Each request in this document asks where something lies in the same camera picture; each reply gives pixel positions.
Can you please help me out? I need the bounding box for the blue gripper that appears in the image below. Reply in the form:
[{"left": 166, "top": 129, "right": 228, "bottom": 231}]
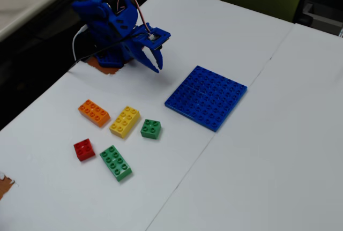
[{"left": 119, "top": 25, "right": 165, "bottom": 74}]

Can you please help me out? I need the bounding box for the green 2x2 toy block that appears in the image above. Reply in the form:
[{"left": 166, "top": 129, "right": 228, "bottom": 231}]
[{"left": 140, "top": 118, "right": 162, "bottom": 140}]

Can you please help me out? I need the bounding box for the yellow 2x4 toy block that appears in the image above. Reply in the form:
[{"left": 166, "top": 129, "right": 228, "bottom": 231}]
[{"left": 109, "top": 105, "right": 141, "bottom": 139}]

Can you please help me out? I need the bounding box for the orange 2x4 toy block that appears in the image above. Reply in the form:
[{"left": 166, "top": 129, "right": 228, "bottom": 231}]
[{"left": 78, "top": 99, "right": 111, "bottom": 128}]

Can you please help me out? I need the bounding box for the green 2x4 toy block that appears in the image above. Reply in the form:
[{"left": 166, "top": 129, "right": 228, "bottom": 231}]
[{"left": 99, "top": 145, "right": 133, "bottom": 182}]

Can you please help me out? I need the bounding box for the red 2x2 toy block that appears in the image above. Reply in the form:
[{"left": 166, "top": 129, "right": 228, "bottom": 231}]
[{"left": 73, "top": 138, "right": 96, "bottom": 162}]

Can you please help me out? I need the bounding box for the blue 8x8 studded baseplate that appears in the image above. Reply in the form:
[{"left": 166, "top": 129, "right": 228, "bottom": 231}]
[{"left": 164, "top": 65, "right": 248, "bottom": 133}]

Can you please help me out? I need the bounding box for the grey box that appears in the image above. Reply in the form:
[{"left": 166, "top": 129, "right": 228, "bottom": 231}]
[{"left": 302, "top": 0, "right": 343, "bottom": 38}]

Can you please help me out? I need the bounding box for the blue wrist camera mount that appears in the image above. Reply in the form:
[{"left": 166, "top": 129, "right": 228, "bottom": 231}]
[{"left": 135, "top": 26, "right": 172, "bottom": 52}]

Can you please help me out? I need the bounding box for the red and white servo wire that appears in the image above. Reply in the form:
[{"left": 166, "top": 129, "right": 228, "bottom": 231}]
[{"left": 117, "top": 0, "right": 155, "bottom": 39}]

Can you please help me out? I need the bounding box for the black cable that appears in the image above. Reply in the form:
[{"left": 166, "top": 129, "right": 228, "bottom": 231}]
[{"left": 66, "top": 32, "right": 152, "bottom": 73}]

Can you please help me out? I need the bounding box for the white cable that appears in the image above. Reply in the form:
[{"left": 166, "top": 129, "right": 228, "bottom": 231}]
[{"left": 71, "top": 25, "right": 89, "bottom": 63}]

